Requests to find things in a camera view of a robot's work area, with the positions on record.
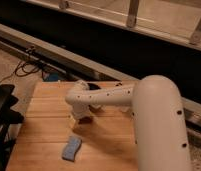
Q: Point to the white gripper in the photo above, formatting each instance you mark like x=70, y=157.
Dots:
x=80, y=112

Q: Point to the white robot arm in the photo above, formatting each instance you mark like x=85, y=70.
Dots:
x=159, y=121

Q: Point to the black bowl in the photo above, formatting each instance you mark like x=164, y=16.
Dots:
x=93, y=86

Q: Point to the blue sponge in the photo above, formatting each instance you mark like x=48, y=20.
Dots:
x=71, y=148

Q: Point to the wooden table board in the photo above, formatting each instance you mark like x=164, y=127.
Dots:
x=107, y=143

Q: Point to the blue object under table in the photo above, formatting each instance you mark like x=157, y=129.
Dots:
x=52, y=77

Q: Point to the black chair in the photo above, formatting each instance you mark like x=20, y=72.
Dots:
x=7, y=117

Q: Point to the grey metal floor rail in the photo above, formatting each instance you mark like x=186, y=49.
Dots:
x=125, y=56

